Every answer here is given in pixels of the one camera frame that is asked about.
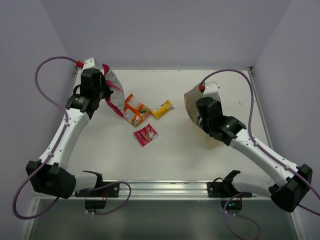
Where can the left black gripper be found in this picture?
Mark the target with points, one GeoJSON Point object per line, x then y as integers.
{"type": "Point", "coordinates": [105, 89]}

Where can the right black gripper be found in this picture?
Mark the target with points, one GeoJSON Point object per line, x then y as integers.
{"type": "Point", "coordinates": [220, 106]}

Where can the blue Doritos bag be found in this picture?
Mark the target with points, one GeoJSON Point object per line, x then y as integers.
{"type": "Point", "coordinates": [200, 121]}

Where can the pink white snack bag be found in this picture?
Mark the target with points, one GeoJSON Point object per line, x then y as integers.
{"type": "Point", "coordinates": [116, 101]}

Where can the orange snack packet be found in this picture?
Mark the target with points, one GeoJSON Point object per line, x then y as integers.
{"type": "Point", "coordinates": [135, 112]}

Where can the yellow snack bar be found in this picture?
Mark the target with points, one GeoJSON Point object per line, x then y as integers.
{"type": "Point", "coordinates": [162, 109]}

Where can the red candy packet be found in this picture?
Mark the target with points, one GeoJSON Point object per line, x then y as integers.
{"type": "Point", "coordinates": [145, 135]}

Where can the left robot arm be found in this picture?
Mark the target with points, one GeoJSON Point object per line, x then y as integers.
{"type": "Point", "coordinates": [49, 174]}

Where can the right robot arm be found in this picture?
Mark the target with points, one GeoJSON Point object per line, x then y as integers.
{"type": "Point", "coordinates": [288, 182]}

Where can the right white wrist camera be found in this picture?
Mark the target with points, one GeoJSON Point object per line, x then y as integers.
{"type": "Point", "coordinates": [211, 89]}

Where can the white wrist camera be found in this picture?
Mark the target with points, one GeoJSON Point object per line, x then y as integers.
{"type": "Point", "coordinates": [211, 89]}
{"type": "Point", "coordinates": [90, 63]}

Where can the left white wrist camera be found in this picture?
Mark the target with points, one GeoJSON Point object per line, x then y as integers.
{"type": "Point", "coordinates": [90, 63]}

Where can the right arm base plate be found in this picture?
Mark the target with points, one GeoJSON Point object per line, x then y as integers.
{"type": "Point", "coordinates": [222, 191]}

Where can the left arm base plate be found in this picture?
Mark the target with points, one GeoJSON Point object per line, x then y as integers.
{"type": "Point", "coordinates": [105, 191]}

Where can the aluminium mounting rail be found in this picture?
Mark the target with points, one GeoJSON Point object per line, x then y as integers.
{"type": "Point", "coordinates": [184, 189]}

